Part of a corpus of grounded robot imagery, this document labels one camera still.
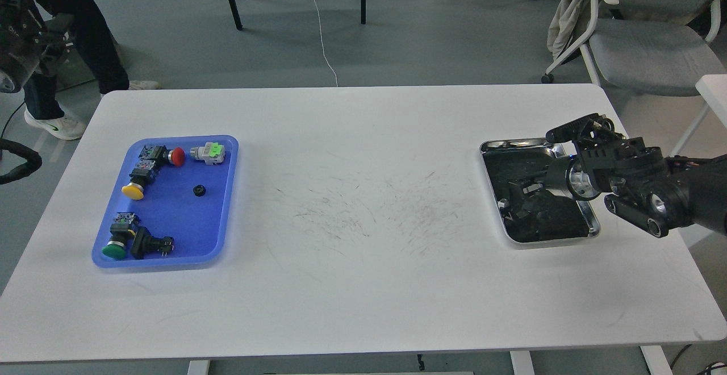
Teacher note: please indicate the red push button switch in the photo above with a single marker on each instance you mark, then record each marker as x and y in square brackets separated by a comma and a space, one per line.
[161, 155]

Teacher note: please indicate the yellow push button switch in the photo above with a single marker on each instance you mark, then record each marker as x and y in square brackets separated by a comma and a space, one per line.
[143, 173]

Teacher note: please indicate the blue plastic tray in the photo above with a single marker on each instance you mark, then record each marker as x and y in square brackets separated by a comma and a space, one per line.
[169, 207]

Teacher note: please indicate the grey green switch module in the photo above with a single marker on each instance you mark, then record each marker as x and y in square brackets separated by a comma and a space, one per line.
[211, 153]

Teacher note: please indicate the green push button switch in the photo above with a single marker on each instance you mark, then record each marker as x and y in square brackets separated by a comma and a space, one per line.
[123, 231]

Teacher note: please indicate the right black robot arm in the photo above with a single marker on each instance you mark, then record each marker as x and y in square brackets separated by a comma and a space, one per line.
[639, 184]

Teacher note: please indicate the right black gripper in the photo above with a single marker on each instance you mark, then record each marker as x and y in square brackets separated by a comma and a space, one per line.
[538, 210]

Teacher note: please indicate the black switch component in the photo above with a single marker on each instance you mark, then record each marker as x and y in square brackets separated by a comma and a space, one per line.
[145, 243]

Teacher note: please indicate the silver metal tray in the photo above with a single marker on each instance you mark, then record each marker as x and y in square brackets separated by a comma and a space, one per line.
[577, 218]

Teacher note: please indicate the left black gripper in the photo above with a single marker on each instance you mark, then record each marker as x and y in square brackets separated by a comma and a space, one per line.
[29, 44]

